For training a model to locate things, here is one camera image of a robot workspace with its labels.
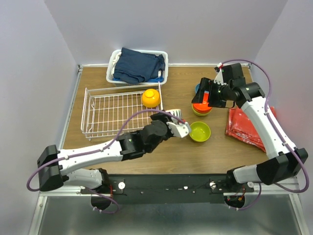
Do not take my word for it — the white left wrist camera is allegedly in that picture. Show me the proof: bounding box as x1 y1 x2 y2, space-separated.
166 121 192 138

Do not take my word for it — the white wire dish rack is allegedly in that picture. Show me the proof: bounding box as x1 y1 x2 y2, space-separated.
80 84 161 140

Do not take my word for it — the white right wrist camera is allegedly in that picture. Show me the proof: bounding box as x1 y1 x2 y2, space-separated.
214 63 224 85

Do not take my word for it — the yellow orange bowl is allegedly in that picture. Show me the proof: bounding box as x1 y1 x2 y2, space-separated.
142 89 161 108

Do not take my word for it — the dark blue folded cloth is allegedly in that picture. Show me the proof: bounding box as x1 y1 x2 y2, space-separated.
111 47 166 85

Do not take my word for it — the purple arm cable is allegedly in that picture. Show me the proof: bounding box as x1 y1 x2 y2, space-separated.
217 59 309 212
26 109 186 214

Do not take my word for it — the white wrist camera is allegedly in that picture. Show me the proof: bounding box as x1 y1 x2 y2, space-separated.
214 63 224 85
166 121 192 138

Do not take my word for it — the lime green bowl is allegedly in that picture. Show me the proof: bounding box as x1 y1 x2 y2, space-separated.
192 108 211 117

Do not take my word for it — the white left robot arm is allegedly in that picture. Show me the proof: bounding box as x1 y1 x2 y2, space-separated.
36 109 191 193

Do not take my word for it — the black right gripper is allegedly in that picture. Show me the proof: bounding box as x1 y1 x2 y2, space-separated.
191 77 231 109

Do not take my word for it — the white black striped bowl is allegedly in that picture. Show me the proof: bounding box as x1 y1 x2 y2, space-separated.
166 109 182 119

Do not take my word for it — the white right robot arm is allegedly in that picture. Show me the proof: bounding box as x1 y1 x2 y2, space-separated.
192 60 308 192

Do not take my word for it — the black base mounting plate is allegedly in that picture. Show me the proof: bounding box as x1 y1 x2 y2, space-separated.
95 174 254 204

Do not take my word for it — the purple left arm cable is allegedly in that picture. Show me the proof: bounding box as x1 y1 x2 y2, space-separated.
26 109 186 214

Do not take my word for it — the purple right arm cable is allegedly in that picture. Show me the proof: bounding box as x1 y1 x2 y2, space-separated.
217 59 309 212

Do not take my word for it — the bright blue cloth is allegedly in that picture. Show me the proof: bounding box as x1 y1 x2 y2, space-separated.
113 77 164 83

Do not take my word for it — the red orange bowl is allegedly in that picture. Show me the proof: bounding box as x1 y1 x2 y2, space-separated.
192 104 212 115
192 92 212 113

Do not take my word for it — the aluminium frame rail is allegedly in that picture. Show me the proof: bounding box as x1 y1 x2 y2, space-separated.
40 175 299 196

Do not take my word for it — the red plastic bag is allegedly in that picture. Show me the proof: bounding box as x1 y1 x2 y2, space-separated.
225 107 266 152

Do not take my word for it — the blue bowl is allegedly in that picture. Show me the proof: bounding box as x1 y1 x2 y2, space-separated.
195 83 200 94

